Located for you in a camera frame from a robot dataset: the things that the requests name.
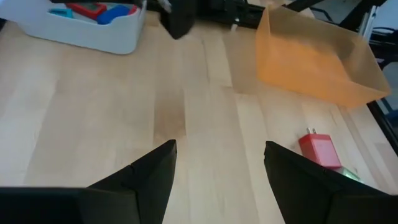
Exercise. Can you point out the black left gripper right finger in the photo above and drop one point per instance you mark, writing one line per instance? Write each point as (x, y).
(295, 186)

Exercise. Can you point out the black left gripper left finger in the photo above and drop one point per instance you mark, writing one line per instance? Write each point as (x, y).
(152, 186)

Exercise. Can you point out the red wall charger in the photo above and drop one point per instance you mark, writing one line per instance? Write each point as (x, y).
(320, 149)

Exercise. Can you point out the green and white USB charger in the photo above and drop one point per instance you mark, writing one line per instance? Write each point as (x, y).
(349, 174)

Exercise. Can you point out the red digital clock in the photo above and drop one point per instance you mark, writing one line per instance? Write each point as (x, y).
(93, 14)

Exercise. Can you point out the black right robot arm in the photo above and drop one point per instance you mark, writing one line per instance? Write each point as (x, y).
(178, 21)

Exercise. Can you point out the orange plastic tray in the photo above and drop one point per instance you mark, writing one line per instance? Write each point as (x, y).
(295, 62)

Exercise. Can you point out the white plastic bin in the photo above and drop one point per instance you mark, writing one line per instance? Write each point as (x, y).
(93, 37)

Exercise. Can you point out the teal digital clock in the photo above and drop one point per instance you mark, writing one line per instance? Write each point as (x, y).
(60, 13)

